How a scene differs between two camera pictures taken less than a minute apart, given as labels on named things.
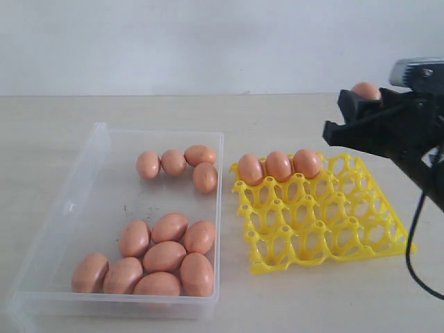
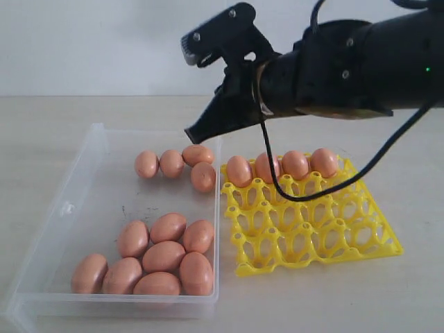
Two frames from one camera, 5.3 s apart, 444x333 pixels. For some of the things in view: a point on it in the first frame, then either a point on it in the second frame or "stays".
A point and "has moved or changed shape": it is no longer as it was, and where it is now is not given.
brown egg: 89,274 stays
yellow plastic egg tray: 340,214 has moved or changed shape
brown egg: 169,227 stays
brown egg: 278,166 → 263,170
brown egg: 250,169 → 239,171
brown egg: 306,162 → 295,164
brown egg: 148,164 stays
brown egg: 173,162 stays
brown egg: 200,237 stays
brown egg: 198,154 stays
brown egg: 134,238 stays
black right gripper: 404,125 → 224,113
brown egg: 205,177 stays
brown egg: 196,275 stays
